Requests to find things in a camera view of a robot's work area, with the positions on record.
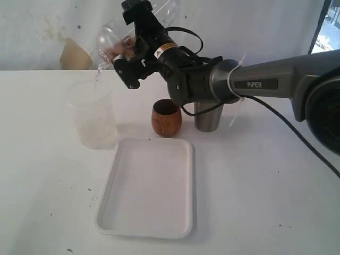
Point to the clear plastic shaker cup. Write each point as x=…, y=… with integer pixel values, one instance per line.
x=166, y=11

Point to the white cable tie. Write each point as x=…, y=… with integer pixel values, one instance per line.
x=232, y=89

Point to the dark window frame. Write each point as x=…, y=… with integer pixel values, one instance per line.
x=322, y=15

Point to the clear plastic dome lid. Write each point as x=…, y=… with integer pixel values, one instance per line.
x=111, y=33

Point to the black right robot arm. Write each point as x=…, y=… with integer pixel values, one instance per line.
x=310, y=82

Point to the translucent plastic container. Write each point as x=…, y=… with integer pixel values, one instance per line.
x=91, y=104

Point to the brown wooden cup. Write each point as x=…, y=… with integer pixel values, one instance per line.
x=166, y=118

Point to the white plastic tray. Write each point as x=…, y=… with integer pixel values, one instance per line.
x=148, y=192

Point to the stainless steel cup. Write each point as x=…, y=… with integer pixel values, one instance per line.
x=207, y=122

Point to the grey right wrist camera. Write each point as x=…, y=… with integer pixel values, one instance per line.
x=118, y=57

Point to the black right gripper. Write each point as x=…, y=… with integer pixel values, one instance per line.
x=149, y=36

